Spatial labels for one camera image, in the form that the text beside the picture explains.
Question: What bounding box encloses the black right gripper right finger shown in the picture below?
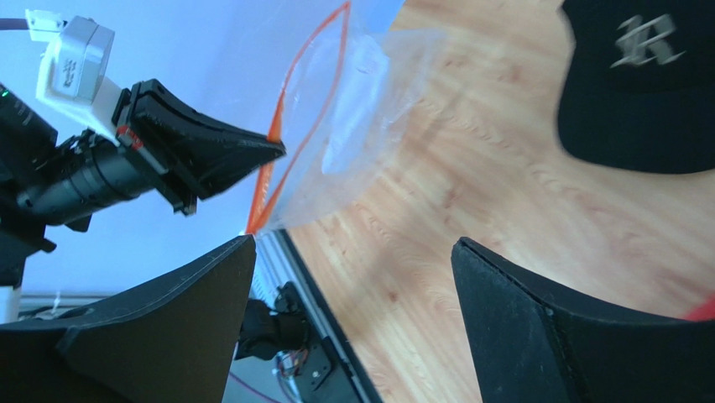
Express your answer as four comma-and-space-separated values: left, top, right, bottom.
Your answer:
451, 237, 714, 402

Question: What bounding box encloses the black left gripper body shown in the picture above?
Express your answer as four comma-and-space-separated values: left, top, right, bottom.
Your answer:
1, 83, 167, 285

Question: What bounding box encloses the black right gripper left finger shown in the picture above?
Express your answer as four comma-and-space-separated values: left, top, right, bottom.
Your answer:
1, 235, 256, 402

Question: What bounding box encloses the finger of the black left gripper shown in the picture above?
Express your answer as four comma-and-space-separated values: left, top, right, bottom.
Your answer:
114, 79, 286, 216

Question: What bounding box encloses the clear orange zip top bag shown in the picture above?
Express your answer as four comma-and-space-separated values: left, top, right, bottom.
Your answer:
246, 1, 444, 235

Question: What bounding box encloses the black embroidered baseball cap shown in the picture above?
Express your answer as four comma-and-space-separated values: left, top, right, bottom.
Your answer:
557, 1, 714, 175

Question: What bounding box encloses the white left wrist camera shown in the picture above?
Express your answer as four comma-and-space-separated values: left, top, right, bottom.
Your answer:
25, 9, 122, 145

